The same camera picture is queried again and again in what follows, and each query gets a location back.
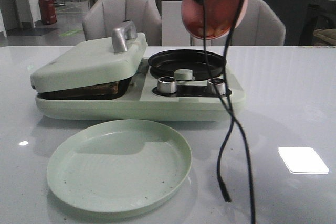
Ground red trash bin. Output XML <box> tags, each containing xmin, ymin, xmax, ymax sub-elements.
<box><xmin>38</xmin><ymin>0</ymin><xmax>57</xmax><ymax>25</ymax></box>

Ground cooked shrimp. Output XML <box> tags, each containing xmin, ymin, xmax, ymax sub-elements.
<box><xmin>206</xmin><ymin>24</ymin><xmax>230</xmax><ymax>37</ymax></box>
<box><xmin>187</xmin><ymin>22</ymin><xmax>205</xmax><ymax>38</ymax></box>

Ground pink bowl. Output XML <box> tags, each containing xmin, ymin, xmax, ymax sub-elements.
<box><xmin>181</xmin><ymin>0</ymin><xmax>248</xmax><ymax>40</ymax></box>

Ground black hanging cable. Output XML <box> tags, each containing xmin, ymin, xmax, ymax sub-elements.
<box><xmin>216</xmin><ymin>0</ymin><xmax>250</xmax><ymax>203</ymax></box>
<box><xmin>199</xmin><ymin>0</ymin><xmax>257</xmax><ymax>224</ymax></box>

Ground dark grey counter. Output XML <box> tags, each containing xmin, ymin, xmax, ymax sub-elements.
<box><xmin>264</xmin><ymin>0</ymin><xmax>335</xmax><ymax>46</ymax></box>

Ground right silver control knob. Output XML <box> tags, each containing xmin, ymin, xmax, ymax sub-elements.
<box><xmin>207</xmin><ymin>78</ymin><xmax>226</xmax><ymax>95</ymax></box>

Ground white cabinet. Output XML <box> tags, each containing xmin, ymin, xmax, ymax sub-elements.
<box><xmin>161</xmin><ymin>0</ymin><xmax>190</xmax><ymax>46</ymax></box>

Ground mint green sandwich maker lid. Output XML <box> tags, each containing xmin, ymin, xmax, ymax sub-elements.
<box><xmin>30</xmin><ymin>33</ymin><xmax>147</xmax><ymax>93</ymax></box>

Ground silver control knob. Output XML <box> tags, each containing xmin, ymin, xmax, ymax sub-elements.
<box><xmin>207</xmin><ymin>78</ymin><xmax>226</xmax><ymax>95</ymax></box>
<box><xmin>157</xmin><ymin>76</ymin><xmax>177</xmax><ymax>94</ymax></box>

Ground right grey upholstered chair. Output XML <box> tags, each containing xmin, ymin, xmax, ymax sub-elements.
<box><xmin>191</xmin><ymin>0</ymin><xmax>286</xmax><ymax>46</ymax></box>

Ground mint green round plate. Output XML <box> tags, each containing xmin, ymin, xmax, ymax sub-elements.
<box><xmin>47</xmin><ymin>120</ymin><xmax>192</xmax><ymax>218</ymax></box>

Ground left silver control knob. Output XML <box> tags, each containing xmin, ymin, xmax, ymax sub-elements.
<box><xmin>157</xmin><ymin>76</ymin><xmax>177</xmax><ymax>94</ymax></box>

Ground black round frying pan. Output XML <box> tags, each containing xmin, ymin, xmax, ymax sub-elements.
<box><xmin>148</xmin><ymin>49</ymin><xmax>227</xmax><ymax>81</ymax></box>

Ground beige cushion at right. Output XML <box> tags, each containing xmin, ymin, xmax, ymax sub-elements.
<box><xmin>313</xmin><ymin>28</ymin><xmax>336</xmax><ymax>46</ymax></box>

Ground bread slice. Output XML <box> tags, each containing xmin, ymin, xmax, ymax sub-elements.
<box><xmin>40</xmin><ymin>82</ymin><xmax>119</xmax><ymax>99</ymax></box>

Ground grey upholstered chair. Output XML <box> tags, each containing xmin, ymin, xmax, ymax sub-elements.
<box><xmin>191</xmin><ymin>0</ymin><xmax>286</xmax><ymax>46</ymax></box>
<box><xmin>82</xmin><ymin>0</ymin><xmax>162</xmax><ymax>46</ymax></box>

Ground mint green breakfast maker base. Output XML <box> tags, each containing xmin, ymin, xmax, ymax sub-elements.
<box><xmin>35</xmin><ymin>59</ymin><xmax>230</xmax><ymax>121</ymax></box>

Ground left grey upholstered chair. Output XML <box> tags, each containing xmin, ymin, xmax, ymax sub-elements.
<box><xmin>82</xmin><ymin>0</ymin><xmax>162</xmax><ymax>46</ymax></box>

